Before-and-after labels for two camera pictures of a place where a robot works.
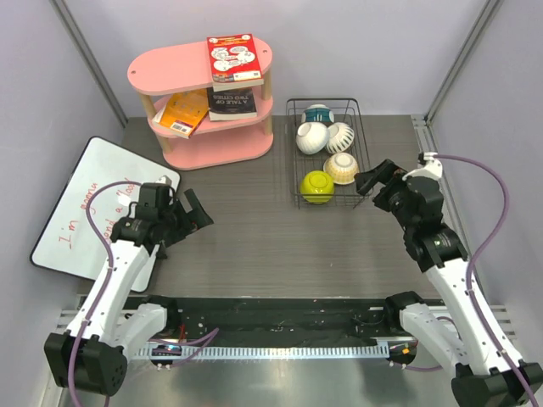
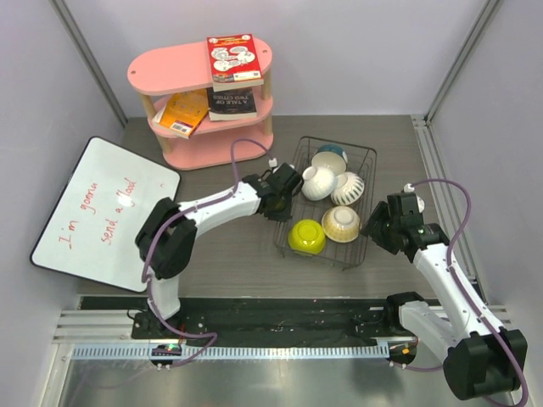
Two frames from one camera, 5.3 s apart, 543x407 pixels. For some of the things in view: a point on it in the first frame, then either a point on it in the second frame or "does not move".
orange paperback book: (183, 113) does not move
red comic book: (233, 62) does not move
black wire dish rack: (327, 147) -> (330, 217)
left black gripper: (192, 220) -> (283, 216)
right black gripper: (386, 170) -> (381, 214)
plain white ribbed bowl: (311, 137) -> (317, 183)
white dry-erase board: (66, 240) does not move
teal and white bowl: (317, 113) -> (330, 156)
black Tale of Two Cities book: (232, 103) does not move
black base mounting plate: (277, 320) does not move
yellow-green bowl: (316, 186) -> (306, 236)
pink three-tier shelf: (216, 143) does not move
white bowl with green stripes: (340, 136) -> (349, 188)
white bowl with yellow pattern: (341, 168) -> (341, 224)
